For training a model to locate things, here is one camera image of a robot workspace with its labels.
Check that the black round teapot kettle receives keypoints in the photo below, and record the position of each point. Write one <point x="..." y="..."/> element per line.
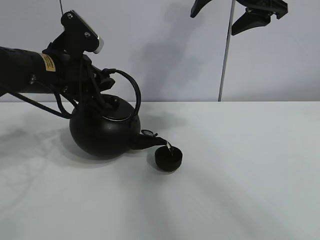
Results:
<point x="107" y="126"/>

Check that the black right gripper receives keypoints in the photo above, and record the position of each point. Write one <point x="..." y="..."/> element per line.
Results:
<point x="258" y="13"/>

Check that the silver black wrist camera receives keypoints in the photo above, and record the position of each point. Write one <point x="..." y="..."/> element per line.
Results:
<point x="78" y="36"/>

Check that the small black teacup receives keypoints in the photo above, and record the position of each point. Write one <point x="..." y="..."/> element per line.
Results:
<point x="168" y="160"/>

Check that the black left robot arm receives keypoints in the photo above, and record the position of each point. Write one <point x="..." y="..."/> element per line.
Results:
<point x="24" y="71"/>

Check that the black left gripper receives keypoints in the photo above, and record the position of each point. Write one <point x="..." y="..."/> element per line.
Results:
<point x="75" y="74"/>

